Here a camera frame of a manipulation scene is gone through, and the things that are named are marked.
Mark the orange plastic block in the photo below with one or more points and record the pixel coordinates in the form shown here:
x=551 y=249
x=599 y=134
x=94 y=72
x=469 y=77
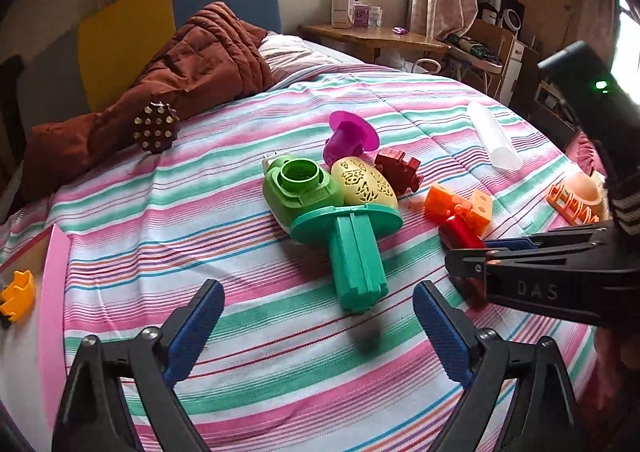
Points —
x=442 y=199

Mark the wooden desk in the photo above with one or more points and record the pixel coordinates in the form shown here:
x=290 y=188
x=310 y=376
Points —
x=350 y=34

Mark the pink box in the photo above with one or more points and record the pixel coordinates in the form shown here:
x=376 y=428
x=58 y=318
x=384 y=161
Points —
x=52 y=307

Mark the yellow plastic toy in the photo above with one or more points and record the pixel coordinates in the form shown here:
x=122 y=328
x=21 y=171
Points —
x=17 y=294

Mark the purple box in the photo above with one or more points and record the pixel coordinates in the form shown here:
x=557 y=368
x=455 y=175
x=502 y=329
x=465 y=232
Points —
x=361 y=14

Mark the brown spiked massage ball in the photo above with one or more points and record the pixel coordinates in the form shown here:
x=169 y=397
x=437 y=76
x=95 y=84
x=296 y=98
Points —
x=157 y=132

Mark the red puzzle piece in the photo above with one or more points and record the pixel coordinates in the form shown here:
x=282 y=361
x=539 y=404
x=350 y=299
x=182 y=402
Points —
x=395 y=169

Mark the yellow cheese-shaped block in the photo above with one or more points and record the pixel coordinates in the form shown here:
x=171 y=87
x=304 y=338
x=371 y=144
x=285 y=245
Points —
x=480 y=207

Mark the teal mushroom-shaped plastic toy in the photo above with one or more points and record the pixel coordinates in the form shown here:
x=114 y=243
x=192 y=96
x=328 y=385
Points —
x=357 y=262

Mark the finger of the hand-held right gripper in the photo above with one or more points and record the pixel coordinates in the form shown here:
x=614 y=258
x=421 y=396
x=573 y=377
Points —
x=510 y=244
x=465 y=267

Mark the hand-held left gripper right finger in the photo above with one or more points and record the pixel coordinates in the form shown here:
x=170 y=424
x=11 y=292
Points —
x=442 y=332

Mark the red plastic cylinder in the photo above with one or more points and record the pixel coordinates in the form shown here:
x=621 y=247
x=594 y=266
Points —
x=460 y=232

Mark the peach plastic dome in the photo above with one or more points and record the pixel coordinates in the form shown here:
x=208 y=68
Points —
x=587 y=188

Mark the white carton box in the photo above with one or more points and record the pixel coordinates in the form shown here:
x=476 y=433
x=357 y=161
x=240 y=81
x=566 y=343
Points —
x=342 y=4

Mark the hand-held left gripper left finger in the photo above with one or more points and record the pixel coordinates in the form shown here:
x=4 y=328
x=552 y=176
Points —
x=195 y=332

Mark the yellow perforated egg toy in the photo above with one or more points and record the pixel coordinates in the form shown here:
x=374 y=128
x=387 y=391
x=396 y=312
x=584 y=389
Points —
x=365 y=184

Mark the yellow headboard panel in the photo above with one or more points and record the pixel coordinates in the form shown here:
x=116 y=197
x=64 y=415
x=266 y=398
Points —
x=125 y=42

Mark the white pillow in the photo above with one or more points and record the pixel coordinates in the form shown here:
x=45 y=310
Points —
x=295 y=54

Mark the green round plastic toy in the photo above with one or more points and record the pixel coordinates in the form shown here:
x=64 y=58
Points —
x=300 y=184

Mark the purple plastic funnel toy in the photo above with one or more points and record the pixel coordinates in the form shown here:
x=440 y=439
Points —
x=345 y=139

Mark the striped bedsheet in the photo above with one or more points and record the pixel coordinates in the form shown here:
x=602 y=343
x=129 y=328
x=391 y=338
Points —
x=200 y=242

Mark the brown quilt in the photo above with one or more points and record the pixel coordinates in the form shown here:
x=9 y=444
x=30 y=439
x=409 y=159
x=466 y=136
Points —
x=200 y=62

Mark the orange plastic rack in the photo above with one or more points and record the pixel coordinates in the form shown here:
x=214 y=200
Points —
x=565 y=206

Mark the translucent plastic tube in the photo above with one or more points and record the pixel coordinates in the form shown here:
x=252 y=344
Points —
x=492 y=137

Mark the small purple item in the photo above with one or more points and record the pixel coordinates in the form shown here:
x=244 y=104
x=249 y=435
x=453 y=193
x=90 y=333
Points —
x=400 y=30

